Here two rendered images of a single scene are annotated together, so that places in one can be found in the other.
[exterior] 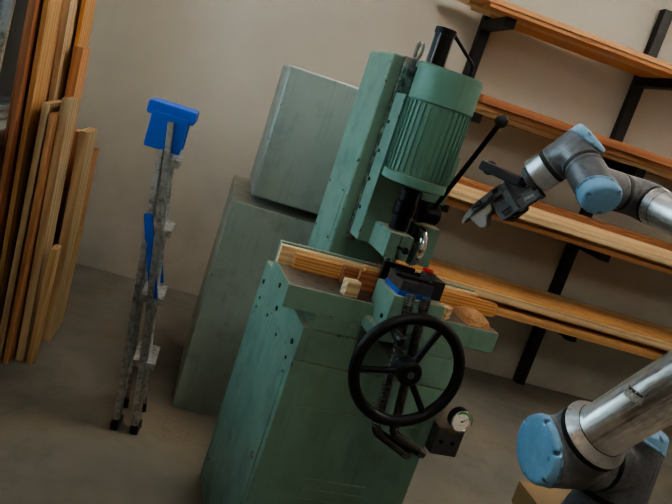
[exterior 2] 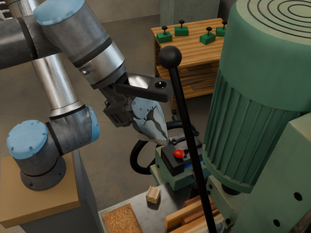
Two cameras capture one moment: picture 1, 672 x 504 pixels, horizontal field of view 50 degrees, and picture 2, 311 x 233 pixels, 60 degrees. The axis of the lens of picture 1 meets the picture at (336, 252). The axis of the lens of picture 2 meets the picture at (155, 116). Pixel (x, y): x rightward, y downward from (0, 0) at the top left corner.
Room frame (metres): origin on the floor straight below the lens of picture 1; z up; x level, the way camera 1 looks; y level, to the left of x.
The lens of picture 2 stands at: (2.25, -0.36, 1.66)
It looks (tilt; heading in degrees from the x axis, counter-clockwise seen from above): 46 degrees down; 173
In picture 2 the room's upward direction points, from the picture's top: straight up
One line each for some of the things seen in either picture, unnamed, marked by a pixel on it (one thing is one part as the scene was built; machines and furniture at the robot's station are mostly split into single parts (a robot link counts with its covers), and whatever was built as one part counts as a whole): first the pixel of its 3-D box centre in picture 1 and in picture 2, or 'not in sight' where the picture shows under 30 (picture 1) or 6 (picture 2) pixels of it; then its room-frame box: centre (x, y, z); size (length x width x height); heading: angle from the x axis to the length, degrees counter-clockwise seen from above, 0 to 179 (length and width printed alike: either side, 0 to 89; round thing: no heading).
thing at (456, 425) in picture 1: (458, 421); not in sight; (1.83, -0.45, 0.65); 0.06 x 0.04 x 0.08; 109
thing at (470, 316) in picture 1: (472, 314); (123, 226); (1.95, -0.41, 0.91); 0.12 x 0.09 x 0.03; 19
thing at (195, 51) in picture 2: not in sight; (196, 61); (0.38, 0.22, 0.32); 0.66 x 0.57 x 0.64; 100
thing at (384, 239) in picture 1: (390, 243); (232, 202); (1.97, -0.13, 1.03); 0.14 x 0.07 x 0.09; 19
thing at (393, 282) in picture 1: (417, 282); (183, 150); (1.77, -0.22, 0.99); 0.13 x 0.11 x 0.06; 109
